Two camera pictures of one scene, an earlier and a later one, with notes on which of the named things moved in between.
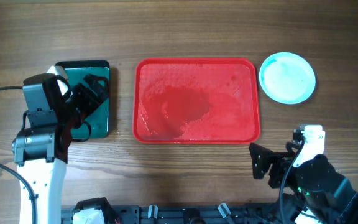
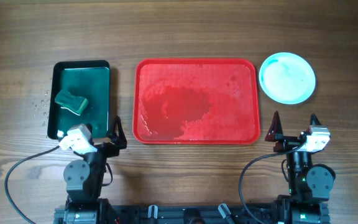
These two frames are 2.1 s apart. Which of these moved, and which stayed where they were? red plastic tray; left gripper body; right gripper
Moved: left gripper body; right gripper
Stayed: red plastic tray
